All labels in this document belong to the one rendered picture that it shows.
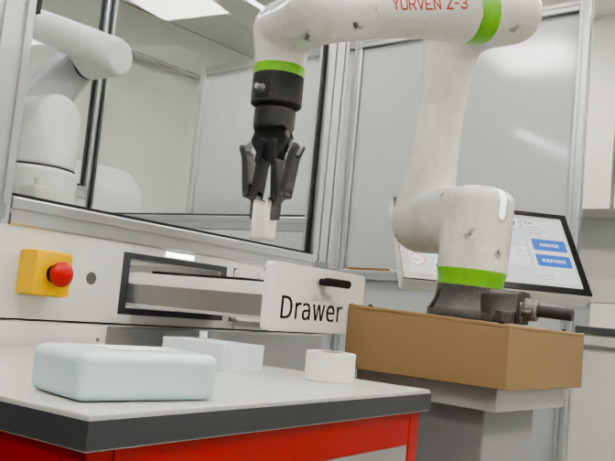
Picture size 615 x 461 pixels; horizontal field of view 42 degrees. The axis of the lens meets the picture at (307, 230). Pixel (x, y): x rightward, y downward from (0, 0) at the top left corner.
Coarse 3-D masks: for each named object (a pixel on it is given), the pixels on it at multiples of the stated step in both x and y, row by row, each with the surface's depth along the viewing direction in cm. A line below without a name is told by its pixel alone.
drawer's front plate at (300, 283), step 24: (288, 264) 128; (264, 288) 126; (288, 288) 129; (312, 288) 134; (336, 288) 141; (360, 288) 147; (264, 312) 125; (288, 312) 129; (312, 312) 134; (336, 312) 141
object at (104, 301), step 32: (0, 224) 123; (0, 256) 123; (96, 256) 139; (128, 256) 145; (160, 256) 152; (0, 288) 123; (96, 288) 139; (64, 320) 134; (96, 320) 139; (128, 320) 145; (160, 320) 152; (192, 320) 160; (224, 320) 168
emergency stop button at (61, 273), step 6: (54, 264) 124; (60, 264) 124; (66, 264) 125; (54, 270) 123; (60, 270) 124; (66, 270) 124; (72, 270) 126; (54, 276) 123; (60, 276) 124; (66, 276) 124; (72, 276) 126; (54, 282) 123; (60, 282) 124; (66, 282) 125
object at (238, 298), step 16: (128, 288) 145; (144, 288) 143; (160, 288) 140; (176, 288) 138; (192, 288) 136; (208, 288) 135; (224, 288) 133; (240, 288) 131; (256, 288) 129; (128, 304) 145; (144, 304) 142; (160, 304) 140; (176, 304) 138; (192, 304) 136; (208, 304) 134; (224, 304) 132; (240, 304) 130; (256, 304) 128
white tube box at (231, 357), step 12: (180, 348) 114; (192, 348) 113; (204, 348) 112; (216, 348) 110; (228, 348) 110; (240, 348) 112; (252, 348) 114; (216, 360) 110; (228, 360) 110; (240, 360) 112; (252, 360) 114
